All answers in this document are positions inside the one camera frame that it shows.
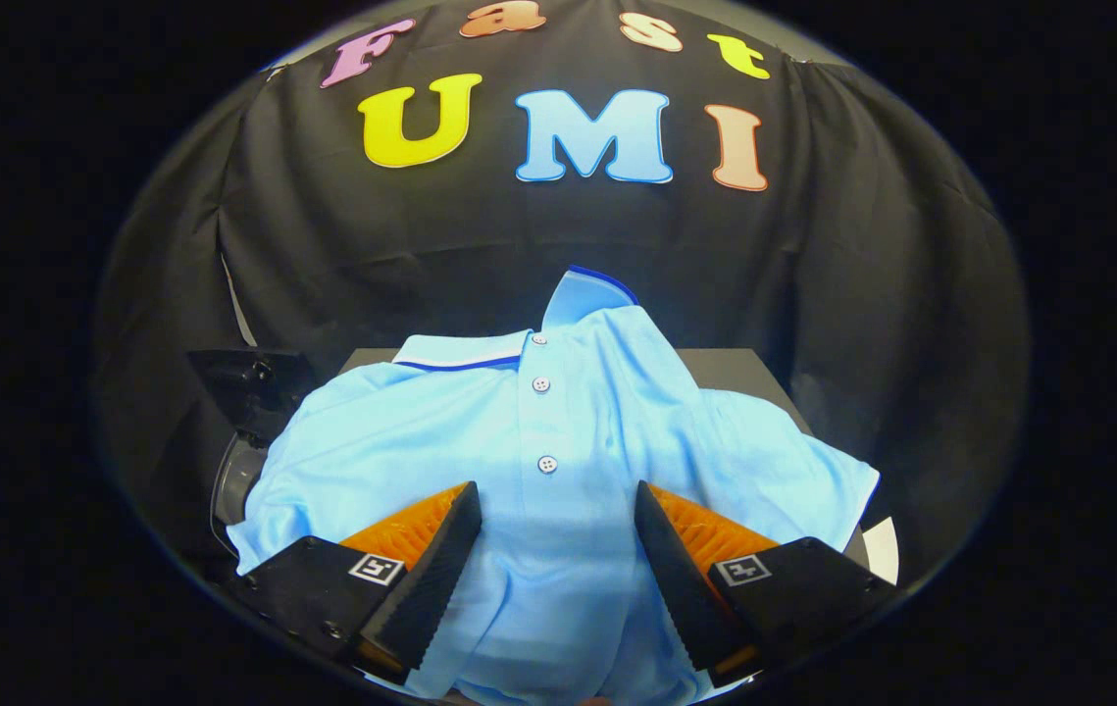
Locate black backdrop cloth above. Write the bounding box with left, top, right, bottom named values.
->
left=92, top=0, right=1030, bottom=589

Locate white paper sheet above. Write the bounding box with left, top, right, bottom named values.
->
left=860, top=517, right=900, bottom=586

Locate beige cabinet with black top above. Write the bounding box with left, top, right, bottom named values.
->
left=340, top=346, right=868, bottom=570

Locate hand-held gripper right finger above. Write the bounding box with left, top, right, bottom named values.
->
left=635, top=480, right=897, bottom=687

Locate light blue polo shirt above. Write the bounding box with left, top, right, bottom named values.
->
left=227, top=265, right=881, bottom=705

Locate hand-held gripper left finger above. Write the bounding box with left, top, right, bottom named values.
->
left=225, top=480, right=483, bottom=685

